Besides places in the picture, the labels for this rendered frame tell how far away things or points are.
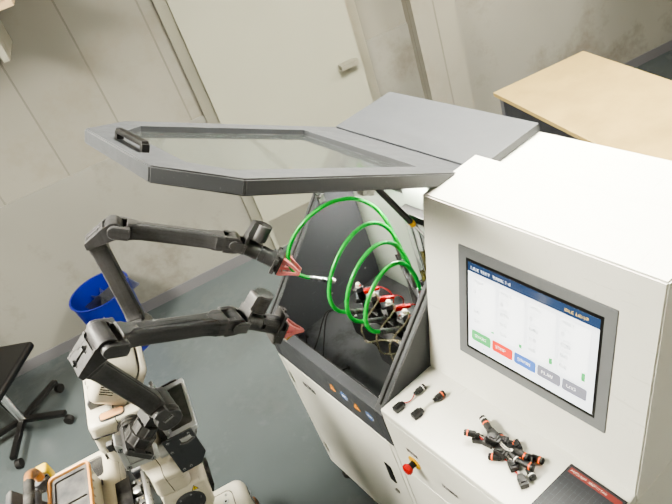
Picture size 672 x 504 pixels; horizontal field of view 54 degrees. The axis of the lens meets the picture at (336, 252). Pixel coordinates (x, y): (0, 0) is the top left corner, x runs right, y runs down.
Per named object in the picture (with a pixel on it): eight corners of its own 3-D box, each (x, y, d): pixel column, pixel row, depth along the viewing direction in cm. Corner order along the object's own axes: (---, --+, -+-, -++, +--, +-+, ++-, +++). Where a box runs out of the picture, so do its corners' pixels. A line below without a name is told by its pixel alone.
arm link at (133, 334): (83, 335, 164) (100, 363, 158) (88, 316, 162) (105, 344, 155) (227, 316, 194) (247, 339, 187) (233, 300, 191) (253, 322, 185)
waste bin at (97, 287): (162, 310, 451) (127, 253, 423) (171, 342, 419) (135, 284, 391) (103, 338, 445) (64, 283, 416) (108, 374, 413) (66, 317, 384)
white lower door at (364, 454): (331, 459, 299) (280, 357, 260) (334, 455, 300) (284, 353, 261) (431, 552, 251) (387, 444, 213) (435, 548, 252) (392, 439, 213)
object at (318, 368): (283, 357, 259) (269, 328, 250) (291, 350, 261) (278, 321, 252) (386, 440, 213) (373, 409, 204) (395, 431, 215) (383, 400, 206)
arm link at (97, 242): (77, 225, 209) (75, 238, 200) (118, 210, 210) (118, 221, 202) (135, 335, 230) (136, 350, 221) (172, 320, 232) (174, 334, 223)
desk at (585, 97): (653, 284, 339) (650, 171, 299) (508, 185, 446) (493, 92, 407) (756, 229, 347) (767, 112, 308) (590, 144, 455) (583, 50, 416)
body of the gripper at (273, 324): (291, 317, 194) (269, 312, 190) (277, 345, 197) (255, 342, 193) (283, 305, 199) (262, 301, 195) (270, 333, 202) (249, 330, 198)
